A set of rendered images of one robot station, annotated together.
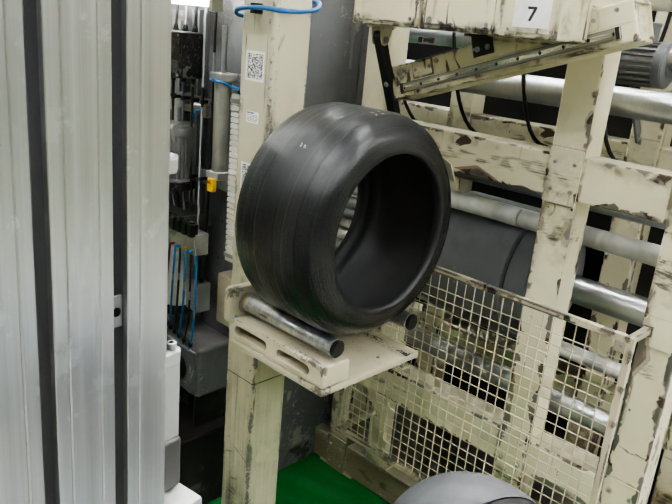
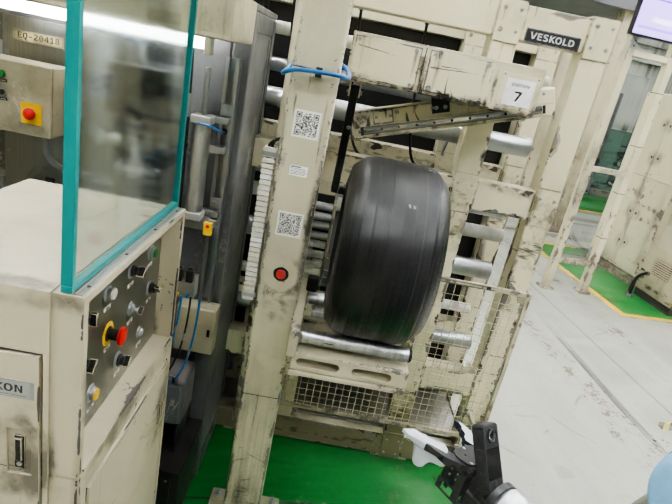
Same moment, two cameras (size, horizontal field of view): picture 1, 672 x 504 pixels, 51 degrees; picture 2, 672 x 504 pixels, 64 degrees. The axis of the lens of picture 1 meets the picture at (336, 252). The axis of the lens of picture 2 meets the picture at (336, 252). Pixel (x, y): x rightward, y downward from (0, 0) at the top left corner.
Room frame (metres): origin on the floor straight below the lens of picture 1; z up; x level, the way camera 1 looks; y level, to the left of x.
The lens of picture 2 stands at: (0.70, 1.21, 1.70)
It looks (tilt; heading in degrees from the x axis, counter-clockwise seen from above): 20 degrees down; 315
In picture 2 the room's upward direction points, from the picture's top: 12 degrees clockwise
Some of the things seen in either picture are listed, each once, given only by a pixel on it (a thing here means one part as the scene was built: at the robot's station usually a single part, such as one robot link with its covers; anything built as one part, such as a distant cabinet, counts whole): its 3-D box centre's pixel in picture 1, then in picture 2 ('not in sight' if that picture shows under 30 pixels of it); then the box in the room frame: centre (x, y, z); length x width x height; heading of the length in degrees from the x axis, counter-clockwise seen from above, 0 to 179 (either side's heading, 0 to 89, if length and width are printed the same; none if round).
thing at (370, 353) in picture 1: (324, 346); (346, 350); (1.74, 0.01, 0.80); 0.37 x 0.36 x 0.02; 137
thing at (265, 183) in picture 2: (239, 180); (261, 225); (1.94, 0.29, 1.19); 0.05 x 0.04 x 0.48; 137
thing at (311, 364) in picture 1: (286, 346); (348, 363); (1.64, 0.10, 0.84); 0.36 x 0.09 x 0.06; 47
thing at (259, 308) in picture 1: (289, 324); (354, 345); (1.64, 0.10, 0.90); 0.35 x 0.05 x 0.05; 47
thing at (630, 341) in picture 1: (457, 393); (396, 350); (1.82, -0.39, 0.65); 0.90 x 0.02 x 0.70; 47
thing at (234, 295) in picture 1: (284, 290); (299, 313); (1.86, 0.14, 0.90); 0.40 x 0.03 x 0.10; 137
